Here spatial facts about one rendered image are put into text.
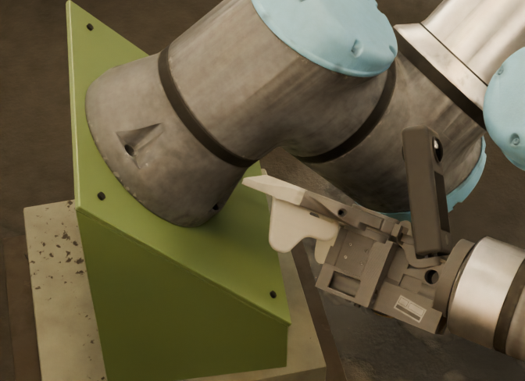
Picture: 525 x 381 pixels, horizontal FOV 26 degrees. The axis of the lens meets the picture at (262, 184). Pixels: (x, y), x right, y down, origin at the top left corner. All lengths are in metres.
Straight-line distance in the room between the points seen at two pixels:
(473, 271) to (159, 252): 0.32
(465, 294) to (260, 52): 0.30
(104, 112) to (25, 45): 0.78
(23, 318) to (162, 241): 0.42
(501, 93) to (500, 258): 0.15
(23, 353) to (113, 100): 0.45
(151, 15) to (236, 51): 0.87
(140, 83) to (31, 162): 0.59
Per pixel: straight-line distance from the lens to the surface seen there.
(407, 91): 1.17
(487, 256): 0.97
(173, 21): 1.92
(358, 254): 1.01
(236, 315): 1.22
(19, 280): 1.54
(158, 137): 1.12
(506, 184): 1.68
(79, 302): 1.38
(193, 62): 1.10
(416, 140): 1.01
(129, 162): 1.12
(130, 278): 1.15
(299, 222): 0.99
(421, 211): 1.00
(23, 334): 1.49
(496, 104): 0.90
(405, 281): 1.01
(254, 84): 1.07
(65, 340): 1.35
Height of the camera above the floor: 1.22
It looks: 48 degrees down
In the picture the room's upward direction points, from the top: straight up
